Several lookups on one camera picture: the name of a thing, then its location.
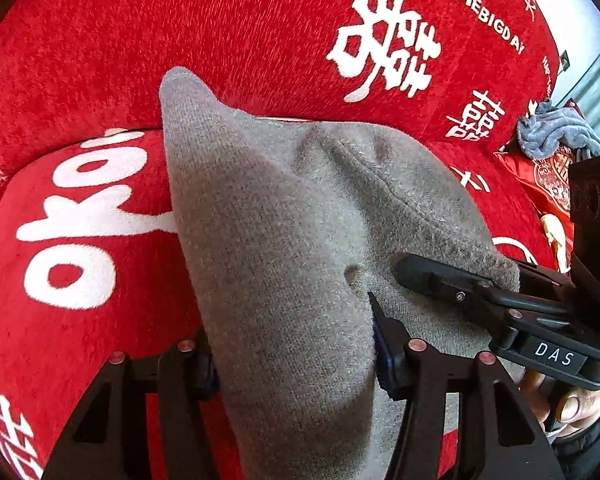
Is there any grey knit sweater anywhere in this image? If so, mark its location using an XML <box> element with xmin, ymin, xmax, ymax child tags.
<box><xmin>159</xmin><ymin>66</ymin><xmax>525</xmax><ymax>480</ymax></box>

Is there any red printed bag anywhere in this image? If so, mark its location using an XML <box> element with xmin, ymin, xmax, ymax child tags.
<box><xmin>495</xmin><ymin>100</ymin><xmax>598</xmax><ymax>273</ymax></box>

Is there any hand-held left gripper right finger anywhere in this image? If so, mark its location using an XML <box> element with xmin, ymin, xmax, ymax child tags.
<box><xmin>367</xmin><ymin>292</ymin><xmax>566</xmax><ymax>480</ymax></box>

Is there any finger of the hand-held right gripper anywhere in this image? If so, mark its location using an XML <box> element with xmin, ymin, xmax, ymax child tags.
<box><xmin>392</xmin><ymin>253</ymin><xmax>571</xmax><ymax>333</ymax></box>

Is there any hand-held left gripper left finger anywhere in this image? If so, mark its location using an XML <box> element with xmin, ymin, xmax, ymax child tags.
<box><xmin>42</xmin><ymin>337</ymin><xmax>221</xmax><ymax>480</ymax></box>

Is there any person's right hand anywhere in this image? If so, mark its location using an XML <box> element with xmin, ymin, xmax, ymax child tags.
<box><xmin>519</xmin><ymin>369</ymin><xmax>600</xmax><ymax>436</ymax></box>

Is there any grey fleece towel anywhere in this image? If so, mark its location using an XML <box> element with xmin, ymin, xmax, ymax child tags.
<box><xmin>517</xmin><ymin>99</ymin><xmax>600</xmax><ymax>158</ymax></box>

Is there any red printed blanket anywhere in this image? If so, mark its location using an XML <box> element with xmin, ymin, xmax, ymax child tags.
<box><xmin>0</xmin><ymin>0</ymin><xmax>568</xmax><ymax>480</ymax></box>

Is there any person's right forearm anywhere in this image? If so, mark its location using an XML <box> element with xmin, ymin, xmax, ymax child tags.
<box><xmin>549</xmin><ymin>402</ymin><xmax>600</xmax><ymax>480</ymax></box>

